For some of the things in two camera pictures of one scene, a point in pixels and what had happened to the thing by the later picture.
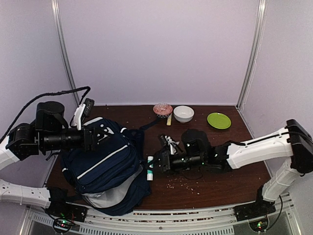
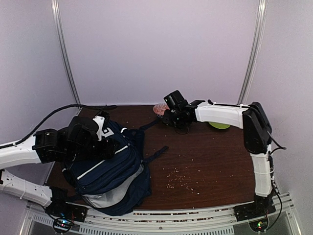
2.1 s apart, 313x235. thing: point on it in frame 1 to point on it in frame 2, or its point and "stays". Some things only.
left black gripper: x=86 y=145 to x=104 y=153
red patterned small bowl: x=163 y=110 stays
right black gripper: x=164 y=159 to x=166 y=119
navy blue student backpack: x=111 y=177 stays
